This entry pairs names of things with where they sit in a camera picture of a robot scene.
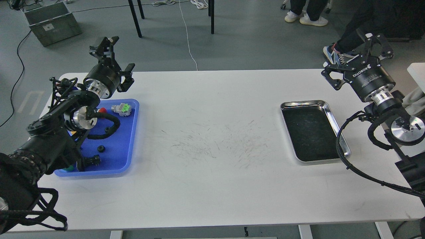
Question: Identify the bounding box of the grey storage crate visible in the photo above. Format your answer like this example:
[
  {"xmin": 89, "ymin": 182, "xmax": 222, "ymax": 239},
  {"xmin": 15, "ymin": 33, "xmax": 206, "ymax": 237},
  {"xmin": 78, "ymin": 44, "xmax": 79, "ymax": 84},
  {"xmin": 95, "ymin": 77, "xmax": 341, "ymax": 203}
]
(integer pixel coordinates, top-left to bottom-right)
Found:
[{"xmin": 24, "ymin": 2, "xmax": 82, "ymax": 47}]

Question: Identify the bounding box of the black table leg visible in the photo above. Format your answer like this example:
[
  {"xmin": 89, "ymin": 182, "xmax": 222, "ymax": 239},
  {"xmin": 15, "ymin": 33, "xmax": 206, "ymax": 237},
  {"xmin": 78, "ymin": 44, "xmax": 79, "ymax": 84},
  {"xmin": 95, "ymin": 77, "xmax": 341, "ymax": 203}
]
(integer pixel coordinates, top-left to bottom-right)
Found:
[
  {"xmin": 208, "ymin": 0, "xmax": 214, "ymax": 35},
  {"xmin": 128, "ymin": 0, "xmax": 145, "ymax": 38}
]

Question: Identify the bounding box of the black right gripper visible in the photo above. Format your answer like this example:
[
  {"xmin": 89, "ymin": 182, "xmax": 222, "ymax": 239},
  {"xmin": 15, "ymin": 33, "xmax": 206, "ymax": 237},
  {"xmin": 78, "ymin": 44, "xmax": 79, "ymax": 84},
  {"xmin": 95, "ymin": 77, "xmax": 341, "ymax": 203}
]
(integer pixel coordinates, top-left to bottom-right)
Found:
[{"xmin": 321, "ymin": 29, "xmax": 396, "ymax": 102}]

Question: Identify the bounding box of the white floor cable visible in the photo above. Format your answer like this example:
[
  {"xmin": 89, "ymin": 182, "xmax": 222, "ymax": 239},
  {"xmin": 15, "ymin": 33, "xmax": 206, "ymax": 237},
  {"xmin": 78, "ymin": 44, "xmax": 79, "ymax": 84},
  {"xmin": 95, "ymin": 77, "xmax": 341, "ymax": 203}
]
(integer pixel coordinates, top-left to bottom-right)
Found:
[{"xmin": 152, "ymin": 0, "xmax": 209, "ymax": 71}]

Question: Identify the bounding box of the blue plastic tray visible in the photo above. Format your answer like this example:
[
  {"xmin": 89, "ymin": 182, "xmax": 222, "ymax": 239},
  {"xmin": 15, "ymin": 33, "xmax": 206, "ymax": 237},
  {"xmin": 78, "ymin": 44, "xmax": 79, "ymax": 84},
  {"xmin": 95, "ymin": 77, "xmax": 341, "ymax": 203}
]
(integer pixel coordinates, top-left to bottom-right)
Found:
[{"xmin": 54, "ymin": 99, "xmax": 139, "ymax": 177}]

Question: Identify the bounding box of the steel metal tray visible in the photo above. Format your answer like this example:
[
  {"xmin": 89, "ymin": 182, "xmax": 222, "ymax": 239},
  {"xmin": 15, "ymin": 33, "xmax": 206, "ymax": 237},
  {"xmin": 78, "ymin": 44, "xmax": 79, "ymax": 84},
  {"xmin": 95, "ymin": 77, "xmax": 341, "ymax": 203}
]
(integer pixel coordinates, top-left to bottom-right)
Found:
[{"xmin": 280, "ymin": 100, "xmax": 340, "ymax": 165}]

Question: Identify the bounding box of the grey green connector part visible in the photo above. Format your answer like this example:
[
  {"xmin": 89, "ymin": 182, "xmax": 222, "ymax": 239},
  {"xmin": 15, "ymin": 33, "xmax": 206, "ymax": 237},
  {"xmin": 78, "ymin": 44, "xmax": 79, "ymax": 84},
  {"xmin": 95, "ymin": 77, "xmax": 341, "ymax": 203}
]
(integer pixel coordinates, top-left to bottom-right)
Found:
[{"xmin": 111, "ymin": 103, "xmax": 132, "ymax": 117}]

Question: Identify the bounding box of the black selector switch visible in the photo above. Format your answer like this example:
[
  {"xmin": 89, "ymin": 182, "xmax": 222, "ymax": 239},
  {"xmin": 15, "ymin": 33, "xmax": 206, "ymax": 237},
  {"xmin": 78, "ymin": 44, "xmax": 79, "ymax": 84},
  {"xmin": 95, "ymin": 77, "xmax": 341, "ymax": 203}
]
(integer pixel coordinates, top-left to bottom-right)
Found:
[{"xmin": 78, "ymin": 154, "xmax": 101, "ymax": 172}]

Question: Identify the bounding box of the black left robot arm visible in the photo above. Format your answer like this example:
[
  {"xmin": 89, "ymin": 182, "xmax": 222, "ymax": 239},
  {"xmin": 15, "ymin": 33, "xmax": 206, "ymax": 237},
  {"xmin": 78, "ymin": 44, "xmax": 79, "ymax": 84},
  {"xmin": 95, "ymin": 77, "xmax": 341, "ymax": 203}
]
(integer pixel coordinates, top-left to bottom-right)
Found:
[{"xmin": 0, "ymin": 36, "xmax": 135, "ymax": 233}]

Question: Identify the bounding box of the red push button switch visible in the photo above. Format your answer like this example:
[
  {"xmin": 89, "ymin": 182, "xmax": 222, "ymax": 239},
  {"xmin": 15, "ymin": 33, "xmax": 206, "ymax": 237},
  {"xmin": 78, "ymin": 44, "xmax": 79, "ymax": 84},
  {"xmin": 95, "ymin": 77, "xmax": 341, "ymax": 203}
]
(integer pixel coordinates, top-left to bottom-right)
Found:
[{"xmin": 97, "ymin": 108, "xmax": 108, "ymax": 113}]

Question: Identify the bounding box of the green push button switch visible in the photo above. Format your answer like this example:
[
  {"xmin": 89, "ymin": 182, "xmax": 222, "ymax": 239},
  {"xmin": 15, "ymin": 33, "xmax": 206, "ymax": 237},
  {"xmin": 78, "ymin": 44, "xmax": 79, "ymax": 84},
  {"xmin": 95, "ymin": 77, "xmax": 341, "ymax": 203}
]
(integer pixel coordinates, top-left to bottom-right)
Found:
[{"xmin": 62, "ymin": 165, "xmax": 75, "ymax": 172}]

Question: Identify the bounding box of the black equipment case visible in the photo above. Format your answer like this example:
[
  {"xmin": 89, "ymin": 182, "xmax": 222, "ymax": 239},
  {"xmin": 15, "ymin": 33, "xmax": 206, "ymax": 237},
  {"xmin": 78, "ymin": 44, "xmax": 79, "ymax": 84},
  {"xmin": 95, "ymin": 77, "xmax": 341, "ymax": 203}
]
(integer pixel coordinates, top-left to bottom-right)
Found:
[{"xmin": 381, "ymin": 0, "xmax": 425, "ymax": 40}]

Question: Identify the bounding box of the white sneaker person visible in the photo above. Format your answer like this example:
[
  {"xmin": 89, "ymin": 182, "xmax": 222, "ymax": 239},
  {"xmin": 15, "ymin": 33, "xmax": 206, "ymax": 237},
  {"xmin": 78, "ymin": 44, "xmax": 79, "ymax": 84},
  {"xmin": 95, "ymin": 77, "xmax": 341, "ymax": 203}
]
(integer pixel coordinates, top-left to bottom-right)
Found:
[{"xmin": 285, "ymin": 0, "xmax": 328, "ymax": 26}]

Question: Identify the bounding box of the black table leg right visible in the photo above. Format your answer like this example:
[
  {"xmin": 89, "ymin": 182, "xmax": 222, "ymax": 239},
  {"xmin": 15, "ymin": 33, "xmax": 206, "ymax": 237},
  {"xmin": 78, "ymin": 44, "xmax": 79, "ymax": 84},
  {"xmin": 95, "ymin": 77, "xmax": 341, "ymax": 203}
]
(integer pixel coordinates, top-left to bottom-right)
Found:
[{"xmin": 208, "ymin": 0, "xmax": 214, "ymax": 35}]

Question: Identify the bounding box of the black floor cable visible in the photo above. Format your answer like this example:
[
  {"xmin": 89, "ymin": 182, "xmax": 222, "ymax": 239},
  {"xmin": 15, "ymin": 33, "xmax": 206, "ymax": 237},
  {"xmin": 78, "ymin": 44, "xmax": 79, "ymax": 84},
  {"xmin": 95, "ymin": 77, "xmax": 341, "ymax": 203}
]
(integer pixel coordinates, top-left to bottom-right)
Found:
[{"xmin": 0, "ymin": 31, "xmax": 32, "ymax": 128}]

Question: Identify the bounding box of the grey cloth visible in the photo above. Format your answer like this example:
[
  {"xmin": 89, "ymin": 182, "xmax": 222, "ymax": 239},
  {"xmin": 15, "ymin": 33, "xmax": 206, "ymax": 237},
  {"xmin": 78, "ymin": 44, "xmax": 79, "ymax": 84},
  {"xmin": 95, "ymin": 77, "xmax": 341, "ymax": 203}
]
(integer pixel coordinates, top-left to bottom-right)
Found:
[{"xmin": 402, "ymin": 87, "xmax": 425, "ymax": 118}]

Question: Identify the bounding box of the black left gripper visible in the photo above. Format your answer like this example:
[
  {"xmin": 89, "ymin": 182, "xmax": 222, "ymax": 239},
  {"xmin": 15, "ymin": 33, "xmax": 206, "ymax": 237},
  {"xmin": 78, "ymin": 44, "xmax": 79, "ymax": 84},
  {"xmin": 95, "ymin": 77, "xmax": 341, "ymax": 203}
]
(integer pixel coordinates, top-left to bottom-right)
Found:
[{"xmin": 83, "ymin": 36, "xmax": 135, "ymax": 99}]

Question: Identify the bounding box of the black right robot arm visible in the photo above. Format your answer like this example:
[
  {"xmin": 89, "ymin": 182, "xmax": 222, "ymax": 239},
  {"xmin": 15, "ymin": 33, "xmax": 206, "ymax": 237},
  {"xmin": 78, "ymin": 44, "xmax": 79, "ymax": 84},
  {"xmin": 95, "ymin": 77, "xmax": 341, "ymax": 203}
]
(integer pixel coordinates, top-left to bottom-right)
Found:
[{"xmin": 322, "ymin": 33, "xmax": 425, "ymax": 202}]

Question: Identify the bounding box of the person in dark trousers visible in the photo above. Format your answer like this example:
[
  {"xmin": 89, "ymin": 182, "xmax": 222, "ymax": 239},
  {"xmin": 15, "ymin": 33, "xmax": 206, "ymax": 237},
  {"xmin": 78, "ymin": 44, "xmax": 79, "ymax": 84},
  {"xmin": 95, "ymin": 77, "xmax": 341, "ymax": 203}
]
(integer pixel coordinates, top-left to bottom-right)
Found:
[{"xmin": 323, "ymin": 0, "xmax": 400, "ymax": 65}]

